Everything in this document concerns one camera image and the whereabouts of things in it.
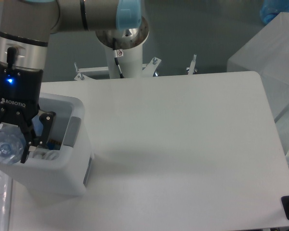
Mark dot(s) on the white table clamp bracket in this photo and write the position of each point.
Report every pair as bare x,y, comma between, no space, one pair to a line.
149,70

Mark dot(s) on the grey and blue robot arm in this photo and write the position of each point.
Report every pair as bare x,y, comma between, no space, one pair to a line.
25,30

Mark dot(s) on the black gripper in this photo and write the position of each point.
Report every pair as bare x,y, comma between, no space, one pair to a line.
19,105

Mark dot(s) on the white tissue wrapper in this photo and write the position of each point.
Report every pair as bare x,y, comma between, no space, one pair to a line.
45,154

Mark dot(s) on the clear plastic water bottle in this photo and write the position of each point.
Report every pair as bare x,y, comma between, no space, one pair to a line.
12,145

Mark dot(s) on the white open trash can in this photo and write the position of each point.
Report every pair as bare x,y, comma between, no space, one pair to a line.
62,168

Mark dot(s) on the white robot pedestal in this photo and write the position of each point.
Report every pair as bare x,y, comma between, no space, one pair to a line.
124,50

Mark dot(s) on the blue snack packet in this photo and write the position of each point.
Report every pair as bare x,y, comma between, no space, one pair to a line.
54,143

